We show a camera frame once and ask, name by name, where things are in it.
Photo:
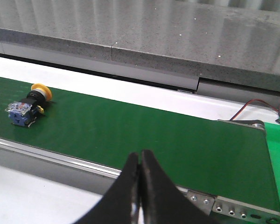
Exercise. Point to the metal conveyor end bracket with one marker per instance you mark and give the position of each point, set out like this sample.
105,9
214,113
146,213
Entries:
229,211

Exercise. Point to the green conveyor belt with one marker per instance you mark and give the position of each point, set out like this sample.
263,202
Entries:
215,157

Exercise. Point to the yellow emergency stop push button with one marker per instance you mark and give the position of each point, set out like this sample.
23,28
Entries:
24,112

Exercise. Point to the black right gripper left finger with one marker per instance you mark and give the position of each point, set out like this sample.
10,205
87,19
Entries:
120,204

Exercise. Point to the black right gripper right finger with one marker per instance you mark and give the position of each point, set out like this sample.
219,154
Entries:
162,201

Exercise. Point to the grey speckled stone counter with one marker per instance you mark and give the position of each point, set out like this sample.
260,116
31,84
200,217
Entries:
172,42

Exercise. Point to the aluminium conveyor frame rail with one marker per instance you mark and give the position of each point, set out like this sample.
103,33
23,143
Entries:
60,159

